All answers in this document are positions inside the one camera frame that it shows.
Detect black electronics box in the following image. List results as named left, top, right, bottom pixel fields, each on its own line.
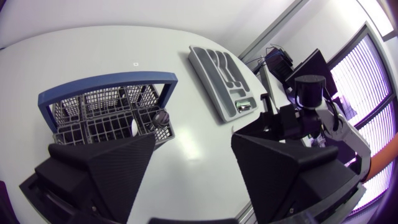
left=265, top=46, right=294, bottom=83

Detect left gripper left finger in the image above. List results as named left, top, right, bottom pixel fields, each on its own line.
left=34, top=133, right=156, bottom=224

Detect grey cutlery basket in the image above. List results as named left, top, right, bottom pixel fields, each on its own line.
left=37, top=71, right=178, bottom=147

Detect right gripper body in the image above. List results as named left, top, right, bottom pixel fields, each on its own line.
left=277, top=103, right=322, bottom=141

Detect dark screen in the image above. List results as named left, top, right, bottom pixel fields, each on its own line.
left=285, top=48, right=338, bottom=98

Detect window blinds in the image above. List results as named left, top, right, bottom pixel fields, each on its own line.
left=328, top=33, right=396, bottom=208

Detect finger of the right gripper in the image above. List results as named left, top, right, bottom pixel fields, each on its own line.
left=233, top=111, right=282, bottom=138

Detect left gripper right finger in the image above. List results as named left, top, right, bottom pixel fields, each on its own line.
left=231, top=133, right=361, bottom=224

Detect steel spoon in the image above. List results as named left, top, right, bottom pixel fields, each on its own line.
left=235, top=100, right=252, bottom=113
left=152, top=109, right=170, bottom=128

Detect grey cutlery tray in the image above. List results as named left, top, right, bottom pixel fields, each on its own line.
left=187, top=45, right=259, bottom=123

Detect blue cable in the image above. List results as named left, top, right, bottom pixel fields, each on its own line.
left=244, top=51, right=282, bottom=67

